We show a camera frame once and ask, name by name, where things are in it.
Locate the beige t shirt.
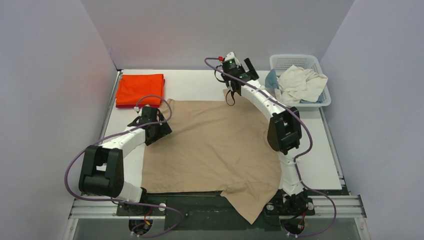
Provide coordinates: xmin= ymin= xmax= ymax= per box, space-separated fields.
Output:
xmin=141 ymin=96 xmax=282 ymax=224

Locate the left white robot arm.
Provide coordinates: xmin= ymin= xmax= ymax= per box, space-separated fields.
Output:
xmin=78 ymin=106 xmax=172 ymax=215

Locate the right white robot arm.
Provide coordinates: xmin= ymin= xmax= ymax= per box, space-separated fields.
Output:
xmin=218 ymin=54 xmax=303 ymax=215

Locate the blue t shirt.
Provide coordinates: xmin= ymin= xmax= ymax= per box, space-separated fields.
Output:
xmin=264 ymin=69 xmax=279 ymax=89

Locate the folded red t shirt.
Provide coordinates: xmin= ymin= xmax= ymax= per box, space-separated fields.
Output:
xmin=115 ymin=103 xmax=160 ymax=109

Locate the white t shirt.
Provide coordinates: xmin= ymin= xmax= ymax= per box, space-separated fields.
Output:
xmin=275 ymin=65 xmax=328 ymax=105

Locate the folded orange t shirt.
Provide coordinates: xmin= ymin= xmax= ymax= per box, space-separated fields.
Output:
xmin=115 ymin=73 xmax=165 ymax=106

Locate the white plastic basket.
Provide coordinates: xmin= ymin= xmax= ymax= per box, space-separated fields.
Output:
xmin=265 ymin=54 xmax=332 ymax=109

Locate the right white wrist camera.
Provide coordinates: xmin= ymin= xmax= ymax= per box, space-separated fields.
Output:
xmin=224 ymin=51 xmax=241 ymax=66

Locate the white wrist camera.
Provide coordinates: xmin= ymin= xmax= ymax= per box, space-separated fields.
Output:
xmin=133 ymin=106 xmax=142 ymax=113
xmin=224 ymin=51 xmax=241 ymax=66

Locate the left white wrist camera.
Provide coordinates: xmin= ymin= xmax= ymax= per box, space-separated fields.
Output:
xmin=133 ymin=106 xmax=142 ymax=113

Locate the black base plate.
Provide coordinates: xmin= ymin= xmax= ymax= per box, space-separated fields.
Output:
xmin=115 ymin=187 xmax=349 ymax=233

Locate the aluminium rail frame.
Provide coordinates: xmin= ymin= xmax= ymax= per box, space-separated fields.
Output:
xmin=69 ymin=69 xmax=366 ymax=219

